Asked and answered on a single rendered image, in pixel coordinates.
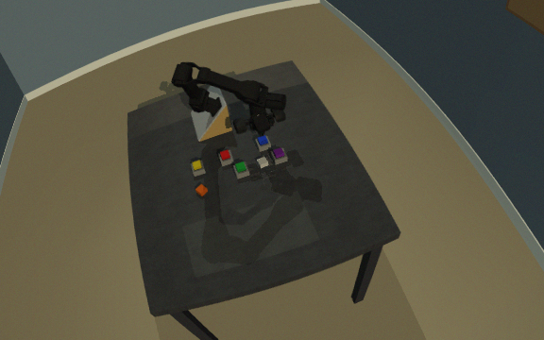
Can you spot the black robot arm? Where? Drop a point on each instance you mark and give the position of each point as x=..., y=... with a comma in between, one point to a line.
x=251, y=92

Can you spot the yellow button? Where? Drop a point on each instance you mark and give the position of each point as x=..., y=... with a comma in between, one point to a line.
x=198, y=168

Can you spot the red button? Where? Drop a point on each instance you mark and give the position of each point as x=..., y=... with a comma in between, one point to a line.
x=225, y=157

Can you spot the purple button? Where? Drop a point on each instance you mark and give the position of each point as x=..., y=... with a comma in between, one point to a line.
x=279, y=156

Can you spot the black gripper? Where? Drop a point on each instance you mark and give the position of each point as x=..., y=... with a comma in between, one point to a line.
x=240, y=124

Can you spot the blue button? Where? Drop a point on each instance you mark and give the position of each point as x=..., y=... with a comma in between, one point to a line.
x=263, y=143

